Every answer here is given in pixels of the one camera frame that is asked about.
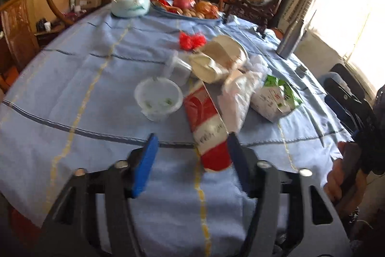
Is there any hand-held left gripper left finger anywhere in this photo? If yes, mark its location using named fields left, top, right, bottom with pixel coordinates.
left=39, top=133, right=160, bottom=257

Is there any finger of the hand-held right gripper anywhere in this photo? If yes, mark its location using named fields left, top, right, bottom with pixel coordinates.
left=329, top=64, right=373, bottom=101
left=324, top=73, right=365, bottom=136

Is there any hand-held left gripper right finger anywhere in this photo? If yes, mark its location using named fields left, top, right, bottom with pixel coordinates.
left=226, top=133, right=352, bottom=257

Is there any white plastic bag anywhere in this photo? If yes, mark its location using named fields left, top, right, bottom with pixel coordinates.
left=218, top=55, right=270, bottom=134

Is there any person's right hand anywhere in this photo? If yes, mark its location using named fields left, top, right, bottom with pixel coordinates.
left=324, top=141, right=373, bottom=213

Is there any round clear plastic container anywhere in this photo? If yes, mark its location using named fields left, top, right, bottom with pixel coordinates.
left=134, top=77, right=184, bottom=122

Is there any silver metal bottle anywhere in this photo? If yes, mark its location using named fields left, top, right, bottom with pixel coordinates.
left=276, top=19, right=305, bottom=59

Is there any white paper bowl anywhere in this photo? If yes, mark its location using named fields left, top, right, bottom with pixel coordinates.
left=188, top=52, right=231, bottom=83

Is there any beige paper bowl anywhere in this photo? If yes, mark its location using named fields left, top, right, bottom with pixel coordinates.
left=201, top=35, right=249, bottom=71

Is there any red yarn tassel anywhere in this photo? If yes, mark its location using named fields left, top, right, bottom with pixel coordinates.
left=179, top=32, right=206, bottom=50

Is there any pile of walnuts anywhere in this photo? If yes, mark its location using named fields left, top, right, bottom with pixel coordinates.
left=182, top=10, right=208, bottom=18

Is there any blue rimmed fruit plate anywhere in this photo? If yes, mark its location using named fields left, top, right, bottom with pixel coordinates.
left=149, top=0, right=225, bottom=20

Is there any celadon lidded jar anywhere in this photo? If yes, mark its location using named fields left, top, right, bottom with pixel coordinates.
left=111, top=0, right=150, bottom=17

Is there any red apple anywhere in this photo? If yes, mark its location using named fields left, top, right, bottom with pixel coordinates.
left=173, top=0, right=196, bottom=9

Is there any carved wooden chair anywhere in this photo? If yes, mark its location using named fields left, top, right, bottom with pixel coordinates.
left=0, top=0, right=76, bottom=95

